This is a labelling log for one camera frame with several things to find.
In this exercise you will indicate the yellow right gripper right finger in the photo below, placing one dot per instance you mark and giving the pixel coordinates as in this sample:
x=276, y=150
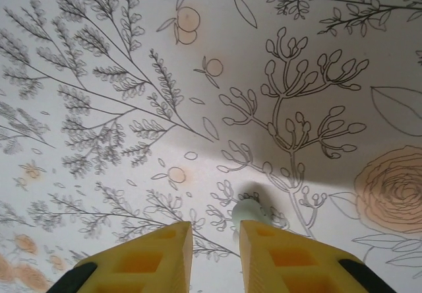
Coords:
x=296, y=266

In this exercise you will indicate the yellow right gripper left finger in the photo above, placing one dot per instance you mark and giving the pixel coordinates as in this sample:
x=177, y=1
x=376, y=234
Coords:
x=138, y=266

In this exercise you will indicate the floral print tablecloth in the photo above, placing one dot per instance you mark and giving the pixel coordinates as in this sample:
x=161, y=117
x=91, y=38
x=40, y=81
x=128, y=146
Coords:
x=132, y=75

